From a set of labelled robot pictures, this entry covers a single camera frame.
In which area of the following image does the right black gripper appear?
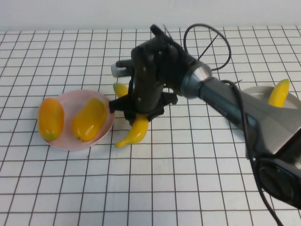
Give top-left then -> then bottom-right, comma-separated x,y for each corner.
109,42 -> 178,127

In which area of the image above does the yellow plastic banana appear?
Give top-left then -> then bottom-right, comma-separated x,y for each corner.
112,82 -> 149,149
267,79 -> 290,108

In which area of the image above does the orange yellow plastic mango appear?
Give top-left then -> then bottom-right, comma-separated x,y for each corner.
71,97 -> 108,142
37,97 -> 65,142

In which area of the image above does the pink round plate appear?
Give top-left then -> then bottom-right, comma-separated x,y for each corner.
39,89 -> 116,151

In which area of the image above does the grey round plate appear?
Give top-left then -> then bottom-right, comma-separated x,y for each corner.
239,86 -> 299,111

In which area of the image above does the white black grid tablecloth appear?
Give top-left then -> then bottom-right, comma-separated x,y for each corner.
0,24 -> 301,226

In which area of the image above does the black zip tie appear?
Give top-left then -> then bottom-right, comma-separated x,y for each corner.
197,32 -> 221,60

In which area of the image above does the right silver black wrist camera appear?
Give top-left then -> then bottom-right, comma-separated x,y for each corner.
111,60 -> 135,78

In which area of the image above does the right long black camera cable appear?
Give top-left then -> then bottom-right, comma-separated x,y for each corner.
183,23 -> 286,226

